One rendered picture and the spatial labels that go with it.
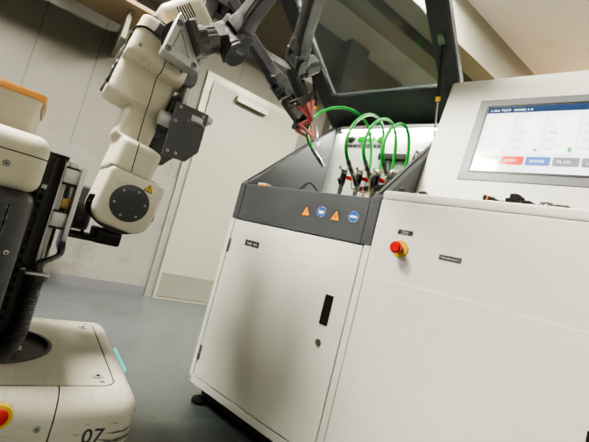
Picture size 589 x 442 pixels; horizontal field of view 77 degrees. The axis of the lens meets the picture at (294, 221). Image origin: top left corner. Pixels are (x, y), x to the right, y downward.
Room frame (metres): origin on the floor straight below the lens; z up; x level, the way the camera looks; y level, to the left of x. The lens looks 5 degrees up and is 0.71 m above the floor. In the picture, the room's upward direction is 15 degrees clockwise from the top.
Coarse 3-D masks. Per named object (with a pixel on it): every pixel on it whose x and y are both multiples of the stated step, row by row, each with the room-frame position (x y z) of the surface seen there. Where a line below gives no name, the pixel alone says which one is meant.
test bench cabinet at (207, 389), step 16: (224, 256) 1.64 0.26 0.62; (368, 256) 1.20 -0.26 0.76; (208, 304) 1.65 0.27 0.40; (352, 304) 1.21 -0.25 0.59; (352, 320) 1.20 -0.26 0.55; (192, 368) 1.65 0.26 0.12; (336, 368) 1.21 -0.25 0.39; (336, 384) 1.20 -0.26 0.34; (192, 400) 1.61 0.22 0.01; (208, 400) 1.65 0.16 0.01; (224, 400) 1.49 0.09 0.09; (240, 416) 1.43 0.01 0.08; (256, 432) 1.46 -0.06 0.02; (272, 432) 1.33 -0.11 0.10; (320, 432) 1.21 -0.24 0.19
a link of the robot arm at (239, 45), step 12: (252, 0) 0.95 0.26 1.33; (264, 0) 0.94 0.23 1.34; (276, 0) 0.97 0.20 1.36; (240, 12) 0.97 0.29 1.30; (252, 12) 0.96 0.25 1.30; (264, 12) 0.98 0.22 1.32; (228, 24) 1.02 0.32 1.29; (240, 24) 0.98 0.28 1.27; (252, 24) 0.99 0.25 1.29; (240, 36) 0.99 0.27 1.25; (228, 48) 0.99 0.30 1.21; (240, 48) 1.01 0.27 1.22; (228, 60) 1.02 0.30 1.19; (240, 60) 1.05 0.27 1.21
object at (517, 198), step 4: (484, 196) 1.08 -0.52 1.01; (488, 196) 1.08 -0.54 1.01; (492, 196) 1.08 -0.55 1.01; (512, 196) 1.05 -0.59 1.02; (516, 196) 1.05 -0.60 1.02; (520, 196) 1.04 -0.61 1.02; (492, 200) 1.08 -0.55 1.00; (496, 200) 1.07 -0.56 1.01; (500, 200) 1.10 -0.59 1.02; (508, 200) 1.05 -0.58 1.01; (512, 200) 1.05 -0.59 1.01; (516, 200) 1.04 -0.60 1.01; (520, 200) 1.04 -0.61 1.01; (524, 200) 1.03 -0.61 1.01; (536, 204) 1.02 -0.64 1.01; (540, 204) 1.01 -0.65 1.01; (544, 204) 1.00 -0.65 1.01; (548, 204) 1.00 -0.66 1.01; (552, 204) 1.00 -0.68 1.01; (556, 204) 0.99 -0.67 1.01; (560, 204) 0.98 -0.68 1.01
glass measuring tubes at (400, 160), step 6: (378, 156) 1.80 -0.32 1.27; (390, 156) 1.76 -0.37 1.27; (396, 156) 1.74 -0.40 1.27; (402, 156) 1.72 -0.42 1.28; (390, 162) 1.79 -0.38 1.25; (396, 162) 1.75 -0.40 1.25; (402, 162) 1.73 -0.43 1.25; (378, 168) 1.80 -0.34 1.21; (396, 168) 1.76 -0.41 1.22; (402, 168) 1.74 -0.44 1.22
